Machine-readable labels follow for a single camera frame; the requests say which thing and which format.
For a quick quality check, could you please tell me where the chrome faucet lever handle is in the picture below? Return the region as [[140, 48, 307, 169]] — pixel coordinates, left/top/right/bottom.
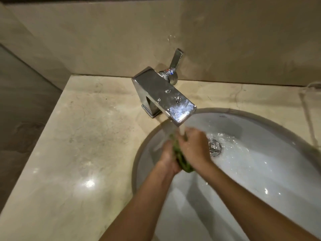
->
[[158, 49, 184, 86]]

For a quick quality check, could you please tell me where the person's left forearm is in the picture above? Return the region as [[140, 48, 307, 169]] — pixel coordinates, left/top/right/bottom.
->
[[98, 161, 176, 241]]

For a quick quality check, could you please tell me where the white oval sink basin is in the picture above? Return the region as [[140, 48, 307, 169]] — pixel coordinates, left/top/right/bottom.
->
[[132, 108, 321, 241]]

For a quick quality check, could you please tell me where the white cable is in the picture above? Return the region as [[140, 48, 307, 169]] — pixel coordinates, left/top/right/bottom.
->
[[298, 82, 321, 98]]

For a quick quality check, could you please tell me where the person's right forearm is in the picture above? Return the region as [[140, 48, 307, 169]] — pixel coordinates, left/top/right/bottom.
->
[[195, 160, 321, 241]]

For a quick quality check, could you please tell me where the person's left hand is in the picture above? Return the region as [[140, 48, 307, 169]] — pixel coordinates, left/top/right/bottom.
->
[[158, 138, 183, 175]]

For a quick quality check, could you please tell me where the chrome sink drain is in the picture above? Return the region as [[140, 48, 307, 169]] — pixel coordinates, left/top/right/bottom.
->
[[208, 138, 222, 157]]

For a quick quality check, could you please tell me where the green scrubbing cloth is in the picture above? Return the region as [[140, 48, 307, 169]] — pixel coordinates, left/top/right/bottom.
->
[[169, 132, 195, 173]]

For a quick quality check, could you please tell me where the chrome square faucet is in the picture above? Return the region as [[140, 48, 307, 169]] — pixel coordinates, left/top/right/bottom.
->
[[132, 67, 197, 127]]

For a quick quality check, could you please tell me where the person's right hand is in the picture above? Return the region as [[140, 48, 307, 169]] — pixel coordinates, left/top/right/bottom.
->
[[177, 127, 214, 171]]

